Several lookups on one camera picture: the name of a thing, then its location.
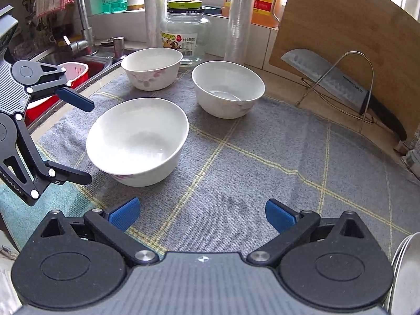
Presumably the red basin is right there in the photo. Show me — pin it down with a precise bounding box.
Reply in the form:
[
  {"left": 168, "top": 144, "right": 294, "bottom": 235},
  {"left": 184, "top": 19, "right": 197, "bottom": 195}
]
[{"left": 24, "top": 61, "right": 90, "bottom": 127}]

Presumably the grey checked cloth mat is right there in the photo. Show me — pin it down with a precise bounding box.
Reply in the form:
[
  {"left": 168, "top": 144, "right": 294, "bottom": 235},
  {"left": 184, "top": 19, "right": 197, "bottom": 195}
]
[{"left": 0, "top": 69, "right": 420, "bottom": 260}]

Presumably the metal wire rack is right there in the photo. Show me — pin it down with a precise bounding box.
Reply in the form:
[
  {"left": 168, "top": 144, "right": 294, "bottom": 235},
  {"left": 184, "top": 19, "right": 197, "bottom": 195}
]
[{"left": 295, "top": 51, "right": 376, "bottom": 133}]

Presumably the black-handled kitchen knife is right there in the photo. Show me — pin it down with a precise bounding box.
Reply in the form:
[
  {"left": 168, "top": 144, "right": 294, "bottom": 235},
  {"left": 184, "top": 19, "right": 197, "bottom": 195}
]
[{"left": 280, "top": 49, "right": 408, "bottom": 141}]

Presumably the person's light jacket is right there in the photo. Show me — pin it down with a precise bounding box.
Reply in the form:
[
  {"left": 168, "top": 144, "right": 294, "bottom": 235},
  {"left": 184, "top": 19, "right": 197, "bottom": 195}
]
[{"left": 0, "top": 233, "right": 23, "bottom": 315}]

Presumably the orange cooking oil bottle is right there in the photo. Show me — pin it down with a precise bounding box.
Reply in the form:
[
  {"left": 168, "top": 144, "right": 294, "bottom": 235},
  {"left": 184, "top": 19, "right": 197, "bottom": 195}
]
[{"left": 222, "top": 0, "right": 291, "bottom": 28}]

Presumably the metal faucet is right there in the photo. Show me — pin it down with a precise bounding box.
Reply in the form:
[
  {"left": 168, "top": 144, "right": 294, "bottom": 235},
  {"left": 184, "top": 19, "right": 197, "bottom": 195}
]
[{"left": 57, "top": 0, "right": 99, "bottom": 56}]

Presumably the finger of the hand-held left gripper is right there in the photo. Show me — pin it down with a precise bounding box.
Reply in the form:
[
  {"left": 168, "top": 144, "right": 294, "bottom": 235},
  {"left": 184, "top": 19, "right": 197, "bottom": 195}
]
[
  {"left": 0, "top": 113, "right": 93, "bottom": 207},
  {"left": 26, "top": 62, "right": 95, "bottom": 112}
]

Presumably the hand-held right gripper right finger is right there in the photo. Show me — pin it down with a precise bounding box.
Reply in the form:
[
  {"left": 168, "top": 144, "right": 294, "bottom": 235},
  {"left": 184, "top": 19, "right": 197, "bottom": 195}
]
[{"left": 246, "top": 199, "right": 365, "bottom": 266}]

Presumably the white floral bowl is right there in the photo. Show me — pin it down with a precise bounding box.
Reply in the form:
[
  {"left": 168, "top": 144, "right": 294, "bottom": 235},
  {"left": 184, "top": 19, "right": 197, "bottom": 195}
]
[
  {"left": 121, "top": 48, "right": 183, "bottom": 91},
  {"left": 192, "top": 61, "right": 266, "bottom": 119},
  {"left": 86, "top": 98, "right": 189, "bottom": 187}
]

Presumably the clear plastic wrap roll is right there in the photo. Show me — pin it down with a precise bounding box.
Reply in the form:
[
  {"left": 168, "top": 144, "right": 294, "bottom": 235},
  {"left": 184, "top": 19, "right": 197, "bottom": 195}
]
[{"left": 228, "top": 0, "right": 260, "bottom": 63}]

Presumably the bamboo cutting board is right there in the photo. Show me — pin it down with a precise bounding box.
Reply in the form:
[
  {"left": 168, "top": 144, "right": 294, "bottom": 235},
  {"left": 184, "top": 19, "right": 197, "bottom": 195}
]
[{"left": 268, "top": 0, "right": 420, "bottom": 138}]

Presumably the stainless steel sink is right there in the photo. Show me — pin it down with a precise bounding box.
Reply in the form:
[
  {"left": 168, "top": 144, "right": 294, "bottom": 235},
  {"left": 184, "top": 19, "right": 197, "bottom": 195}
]
[{"left": 20, "top": 44, "right": 123, "bottom": 128}]

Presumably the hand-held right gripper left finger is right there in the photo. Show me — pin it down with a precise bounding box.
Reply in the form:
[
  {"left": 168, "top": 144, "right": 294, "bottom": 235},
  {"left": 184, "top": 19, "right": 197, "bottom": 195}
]
[{"left": 40, "top": 197, "right": 160, "bottom": 268}]

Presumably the large glass jar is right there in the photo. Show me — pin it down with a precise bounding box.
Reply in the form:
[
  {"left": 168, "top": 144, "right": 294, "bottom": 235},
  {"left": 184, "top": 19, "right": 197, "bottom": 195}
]
[{"left": 160, "top": 0, "right": 211, "bottom": 67}]

